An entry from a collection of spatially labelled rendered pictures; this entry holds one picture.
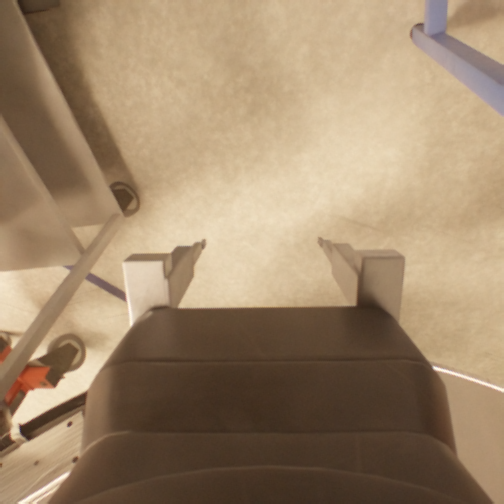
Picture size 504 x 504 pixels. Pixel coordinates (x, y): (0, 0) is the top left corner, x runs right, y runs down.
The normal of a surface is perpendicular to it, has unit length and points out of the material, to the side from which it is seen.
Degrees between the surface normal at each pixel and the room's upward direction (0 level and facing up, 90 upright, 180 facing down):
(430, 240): 0
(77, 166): 0
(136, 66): 0
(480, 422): 90
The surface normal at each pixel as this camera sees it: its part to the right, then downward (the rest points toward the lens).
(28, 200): -0.12, 0.63
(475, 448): -0.22, -0.77
